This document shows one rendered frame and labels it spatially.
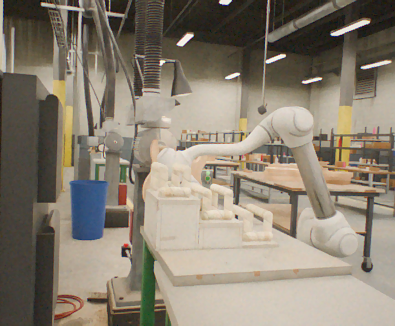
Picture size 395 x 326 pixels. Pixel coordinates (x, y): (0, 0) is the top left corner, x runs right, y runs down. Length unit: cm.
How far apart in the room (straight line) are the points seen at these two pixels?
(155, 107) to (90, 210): 308
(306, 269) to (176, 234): 42
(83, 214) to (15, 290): 480
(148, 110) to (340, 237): 114
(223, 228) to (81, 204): 376
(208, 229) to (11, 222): 115
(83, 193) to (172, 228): 370
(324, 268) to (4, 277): 114
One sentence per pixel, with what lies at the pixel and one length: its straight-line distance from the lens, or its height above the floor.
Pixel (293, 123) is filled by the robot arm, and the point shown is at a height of 140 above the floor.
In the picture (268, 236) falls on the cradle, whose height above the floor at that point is 96.
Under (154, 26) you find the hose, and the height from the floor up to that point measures 194.
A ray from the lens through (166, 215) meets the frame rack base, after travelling 127.
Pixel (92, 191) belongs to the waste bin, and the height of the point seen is 63.
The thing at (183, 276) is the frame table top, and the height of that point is 93.
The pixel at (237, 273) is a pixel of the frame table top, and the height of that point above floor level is 93.
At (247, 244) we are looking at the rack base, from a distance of 138.
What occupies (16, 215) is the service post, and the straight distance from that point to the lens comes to 19.
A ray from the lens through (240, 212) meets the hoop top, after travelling 144.
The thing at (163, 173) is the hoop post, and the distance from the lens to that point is 128.
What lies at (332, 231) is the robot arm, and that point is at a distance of 191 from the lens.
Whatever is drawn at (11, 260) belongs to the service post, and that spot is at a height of 123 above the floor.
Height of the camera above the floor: 129
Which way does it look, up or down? 3 degrees down
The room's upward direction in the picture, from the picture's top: 3 degrees clockwise
